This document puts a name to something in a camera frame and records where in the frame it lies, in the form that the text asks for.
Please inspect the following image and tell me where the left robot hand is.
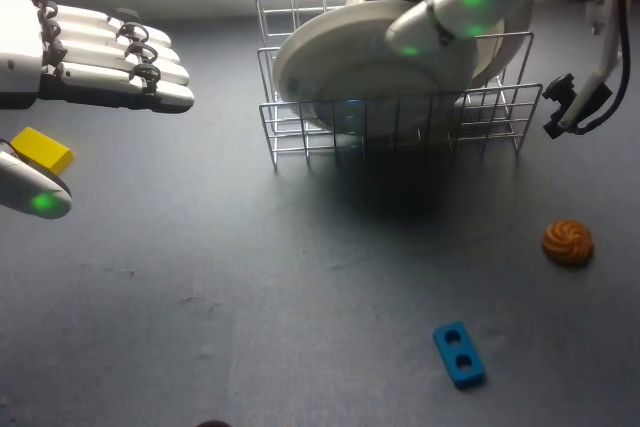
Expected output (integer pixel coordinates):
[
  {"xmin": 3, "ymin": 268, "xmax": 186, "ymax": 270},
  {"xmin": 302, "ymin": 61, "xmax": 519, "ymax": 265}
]
[{"xmin": 0, "ymin": 0, "xmax": 196, "ymax": 222}]

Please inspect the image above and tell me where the white round ceramic plate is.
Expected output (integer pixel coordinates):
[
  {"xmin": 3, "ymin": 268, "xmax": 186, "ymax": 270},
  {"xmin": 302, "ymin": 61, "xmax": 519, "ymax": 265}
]
[
  {"xmin": 344, "ymin": 0, "xmax": 535, "ymax": 91},
  {"xmin": 272, "ymin": 0, "xmax": 479, "ymax": 142}
]

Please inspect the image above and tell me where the yellow block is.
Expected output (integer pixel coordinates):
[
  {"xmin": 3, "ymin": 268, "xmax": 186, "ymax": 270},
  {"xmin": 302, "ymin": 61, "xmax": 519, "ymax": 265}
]
[{"xmin": 9, "ymin": 126, "xmax": 76, "ymax": 177}]

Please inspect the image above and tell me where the blue two-hole block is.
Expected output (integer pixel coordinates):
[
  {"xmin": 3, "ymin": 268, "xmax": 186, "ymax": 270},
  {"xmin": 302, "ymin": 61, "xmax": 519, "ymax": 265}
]
[{"xmin": 432, "ymin": 320, "xmax": 487, "ymax": 391}]

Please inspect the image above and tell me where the orange swirl cookie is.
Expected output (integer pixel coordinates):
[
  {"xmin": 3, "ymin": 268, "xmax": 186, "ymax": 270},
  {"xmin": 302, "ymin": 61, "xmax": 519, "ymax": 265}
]
[{"xmin": 542, "ymin": 219, "xmax": 596, "ymax": 268}]

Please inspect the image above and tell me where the silver wire dish rack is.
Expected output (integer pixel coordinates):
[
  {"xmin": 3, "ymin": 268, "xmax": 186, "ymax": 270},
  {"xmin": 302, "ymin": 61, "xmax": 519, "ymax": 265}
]
[{"xmin": 251, "ymin": 0, "xmax": 545, "ymax": 172}]

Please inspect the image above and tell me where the dark camera cable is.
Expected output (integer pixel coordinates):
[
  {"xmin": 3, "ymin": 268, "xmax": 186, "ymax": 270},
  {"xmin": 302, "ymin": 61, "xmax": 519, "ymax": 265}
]
[{"xmin": 569, "ymin": 0, "xmax": 632, "ymax": 137}]

